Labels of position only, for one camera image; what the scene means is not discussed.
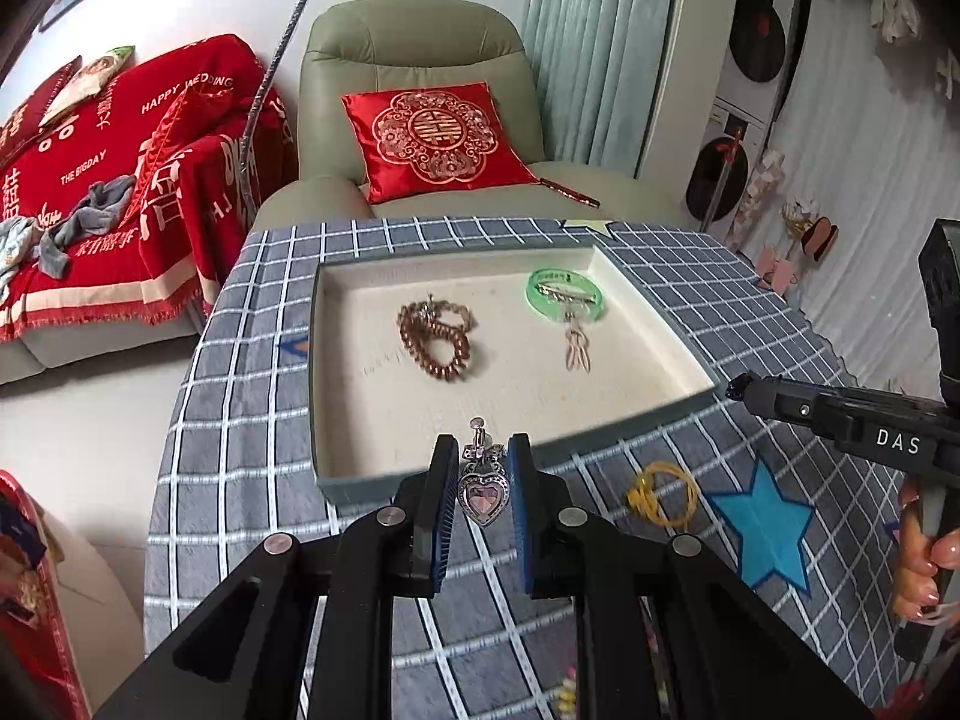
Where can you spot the white stacked dryer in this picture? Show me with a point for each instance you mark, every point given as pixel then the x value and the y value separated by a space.
pixel 757 37

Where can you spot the red mop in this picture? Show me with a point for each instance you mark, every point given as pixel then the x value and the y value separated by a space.
pixel 726 180

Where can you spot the grey crumpled garment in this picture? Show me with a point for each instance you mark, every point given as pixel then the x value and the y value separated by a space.
pixel 90 214

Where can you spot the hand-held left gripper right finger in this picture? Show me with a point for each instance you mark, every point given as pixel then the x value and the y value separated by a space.
pixel 520 517

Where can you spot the red embroidered cushion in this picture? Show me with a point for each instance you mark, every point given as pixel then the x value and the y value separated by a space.
pixel 439 139

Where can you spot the silver heart pendant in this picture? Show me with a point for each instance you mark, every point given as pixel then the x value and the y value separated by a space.
pixel 482 499

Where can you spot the pale green paper star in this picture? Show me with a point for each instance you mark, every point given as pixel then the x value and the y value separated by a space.
pixel 589 226

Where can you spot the black framed figure picture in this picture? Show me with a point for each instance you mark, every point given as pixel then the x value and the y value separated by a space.
pixel 58 1

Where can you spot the printed portrait pillow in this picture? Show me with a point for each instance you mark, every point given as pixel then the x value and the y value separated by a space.
pixel 82 82

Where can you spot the grey tray with white lining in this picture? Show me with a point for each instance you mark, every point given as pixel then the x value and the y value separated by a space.
pixel 510 360

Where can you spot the pale blue crumpled garment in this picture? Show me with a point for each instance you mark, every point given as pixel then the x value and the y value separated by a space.
pixel 15 247

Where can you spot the white washing machine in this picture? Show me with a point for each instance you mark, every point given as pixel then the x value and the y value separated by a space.
pixel 724 176

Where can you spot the person's right hand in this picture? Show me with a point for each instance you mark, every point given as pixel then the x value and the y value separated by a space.
pixel 907 562

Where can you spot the silver metal hair clip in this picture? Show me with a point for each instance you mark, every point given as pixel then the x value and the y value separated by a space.
pixel 570 295

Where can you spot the red printed sofa blanket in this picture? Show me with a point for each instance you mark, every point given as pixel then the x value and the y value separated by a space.
pixel 97 142

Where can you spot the blue paper star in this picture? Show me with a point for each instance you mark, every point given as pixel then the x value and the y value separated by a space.
pixel 765 525

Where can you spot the red bag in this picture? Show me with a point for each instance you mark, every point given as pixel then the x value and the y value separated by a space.
pixel 30 600

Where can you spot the beige sofa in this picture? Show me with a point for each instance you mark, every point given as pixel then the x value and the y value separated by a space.
pixel 105 341

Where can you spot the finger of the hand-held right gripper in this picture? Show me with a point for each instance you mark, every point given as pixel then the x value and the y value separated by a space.
pixel 802 406

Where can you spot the pale green curtain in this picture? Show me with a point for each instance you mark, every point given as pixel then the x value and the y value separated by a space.
pixel 592 52

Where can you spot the beige hair clip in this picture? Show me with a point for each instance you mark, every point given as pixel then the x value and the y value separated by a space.
pixel 579 349

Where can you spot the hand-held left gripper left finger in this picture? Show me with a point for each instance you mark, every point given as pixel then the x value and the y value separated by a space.
pixel 444 517

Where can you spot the green plastic bangle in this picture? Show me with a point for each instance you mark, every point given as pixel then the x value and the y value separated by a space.
pixel 538 292

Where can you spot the grey-green armchair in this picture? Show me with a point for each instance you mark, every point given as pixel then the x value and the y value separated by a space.
pixel 412 52

